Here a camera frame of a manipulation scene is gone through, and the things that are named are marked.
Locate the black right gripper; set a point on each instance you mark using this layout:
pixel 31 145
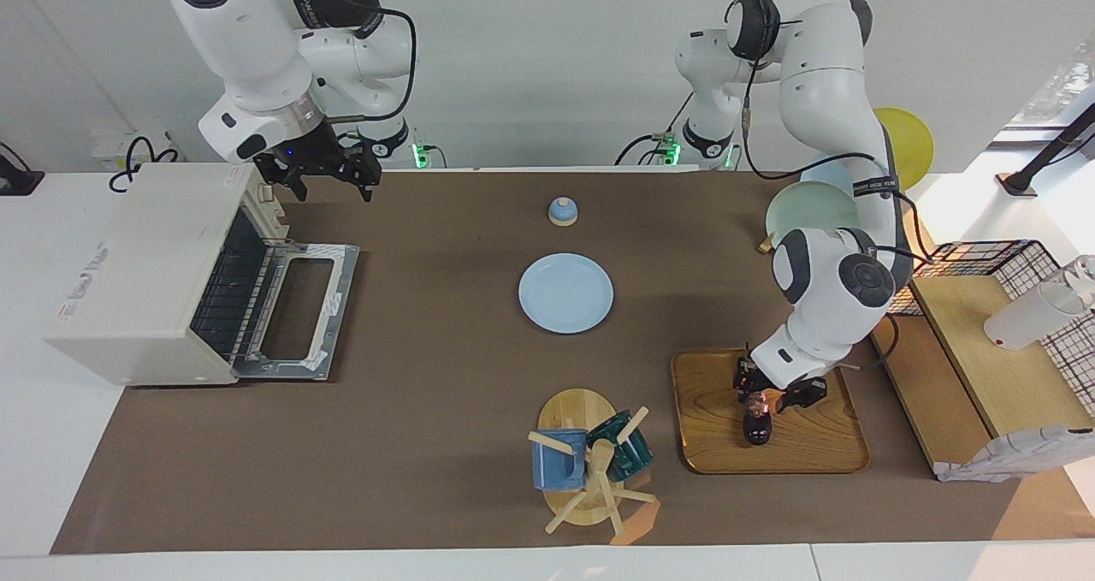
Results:
pixel 316 157

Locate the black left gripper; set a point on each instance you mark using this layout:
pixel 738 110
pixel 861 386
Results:
pixel 796 391

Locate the dark purple eggplant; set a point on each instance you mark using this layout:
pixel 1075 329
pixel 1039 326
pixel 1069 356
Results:
pixel 757 429

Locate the glass toaster oven door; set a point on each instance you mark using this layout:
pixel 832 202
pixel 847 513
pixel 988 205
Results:
pixel 338 307

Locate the light blue round plate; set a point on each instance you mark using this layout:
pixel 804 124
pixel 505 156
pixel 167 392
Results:
pixel 566 294

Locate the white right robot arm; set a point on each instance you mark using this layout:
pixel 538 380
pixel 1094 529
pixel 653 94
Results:
pixel 248 42

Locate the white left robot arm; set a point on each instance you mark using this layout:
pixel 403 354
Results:
pixel 821 93

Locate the beige toaster oven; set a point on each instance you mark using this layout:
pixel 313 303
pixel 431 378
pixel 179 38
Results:
pixel 145 256

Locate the wooden serving tray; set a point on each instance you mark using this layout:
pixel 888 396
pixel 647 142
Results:
pixel 813 444

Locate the dark green mug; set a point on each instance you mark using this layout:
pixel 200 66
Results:
pixel 629 453

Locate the wooden plate rack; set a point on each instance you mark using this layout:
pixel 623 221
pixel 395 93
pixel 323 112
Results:
pixel 766 243

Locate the wooden mug tree stand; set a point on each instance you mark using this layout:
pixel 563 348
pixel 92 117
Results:
pixel 577 418

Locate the pale green plate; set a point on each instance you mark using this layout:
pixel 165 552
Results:
pixel 808 209

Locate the blue mug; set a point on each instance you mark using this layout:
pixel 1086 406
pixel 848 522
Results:
pixel 556 465

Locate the blue lid with cork knob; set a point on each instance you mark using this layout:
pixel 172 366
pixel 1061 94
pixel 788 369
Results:
pixel 563 213

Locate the pale blue racked plate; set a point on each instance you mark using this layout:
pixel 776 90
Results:
pixel 830 174

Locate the wooden shelf unit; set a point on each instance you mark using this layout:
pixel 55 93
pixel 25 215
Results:
pixel 1001 376

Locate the brown table mat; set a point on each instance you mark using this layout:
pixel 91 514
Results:
pixel 428 444

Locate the white plastic cup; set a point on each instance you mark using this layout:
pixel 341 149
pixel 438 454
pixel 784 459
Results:
pixel 1026 317

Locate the yellow plate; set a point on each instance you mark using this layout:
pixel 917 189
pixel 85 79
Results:
pixel 911 145

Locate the clear glass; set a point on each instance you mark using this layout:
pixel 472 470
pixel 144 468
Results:
pixel 1085 273

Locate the black stand pole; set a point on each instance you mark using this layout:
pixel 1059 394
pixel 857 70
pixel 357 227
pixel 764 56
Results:
pixel 1048 149

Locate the black clamp mount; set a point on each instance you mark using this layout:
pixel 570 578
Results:
pixel 17 179

